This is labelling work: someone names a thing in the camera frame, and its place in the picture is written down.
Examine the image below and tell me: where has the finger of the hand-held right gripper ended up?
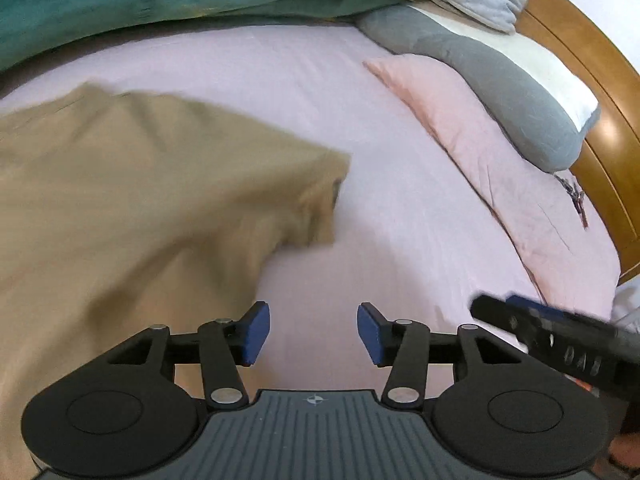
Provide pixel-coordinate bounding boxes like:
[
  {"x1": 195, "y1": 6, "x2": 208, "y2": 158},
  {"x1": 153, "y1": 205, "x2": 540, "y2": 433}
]
[
  {"x1": 506, "y1": 295, "x2": 623, "y2": 337},
  {"x1": 470, "y1": 294, "x2": 640, "y2": 402}
]

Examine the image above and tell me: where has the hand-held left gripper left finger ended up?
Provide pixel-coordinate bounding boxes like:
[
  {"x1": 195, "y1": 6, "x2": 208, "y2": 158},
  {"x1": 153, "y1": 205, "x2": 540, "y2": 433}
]
[{"x1": 106, "y1": 301, "x2": 272, "y2": 407}]

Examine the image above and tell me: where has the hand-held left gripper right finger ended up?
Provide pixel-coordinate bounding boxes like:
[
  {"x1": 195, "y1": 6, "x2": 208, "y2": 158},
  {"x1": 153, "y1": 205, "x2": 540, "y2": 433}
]
[{"x1": 356, "y1": 302, "x2": 527, "y2": 407}]

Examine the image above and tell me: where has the khaki garment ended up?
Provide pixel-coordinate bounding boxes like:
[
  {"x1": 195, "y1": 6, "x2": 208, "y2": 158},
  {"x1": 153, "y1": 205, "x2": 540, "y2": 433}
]
[{"x1": 0, "y1": 82, "x2": 352, "y2": 480}]

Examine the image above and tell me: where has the pink pillow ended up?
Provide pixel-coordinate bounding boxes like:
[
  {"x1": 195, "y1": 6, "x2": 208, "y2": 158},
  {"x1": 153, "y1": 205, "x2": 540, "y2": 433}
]
[{"x1": 364, "y1": 54, "x2": 623, "y2": 323}]

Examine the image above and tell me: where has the wooden headboard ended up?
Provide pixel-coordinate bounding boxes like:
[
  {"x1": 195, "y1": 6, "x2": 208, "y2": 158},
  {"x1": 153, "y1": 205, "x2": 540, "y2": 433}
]
[{"x1": 467, "y1": 0, "x2": 640, "y2": 286}]

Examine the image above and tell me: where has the grey and white pillow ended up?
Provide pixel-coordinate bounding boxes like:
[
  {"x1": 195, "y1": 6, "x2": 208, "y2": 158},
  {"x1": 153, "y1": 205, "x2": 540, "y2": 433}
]
[{"x1": 356, "y1": 2, "x2": 601, "y2": 173}]

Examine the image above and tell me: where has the green floral plush blanket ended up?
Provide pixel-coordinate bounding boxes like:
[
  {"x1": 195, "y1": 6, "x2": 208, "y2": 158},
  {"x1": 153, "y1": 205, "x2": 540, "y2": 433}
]
[{"x1": 0, "y1": 0, "x2": 426, "y2": 73}]

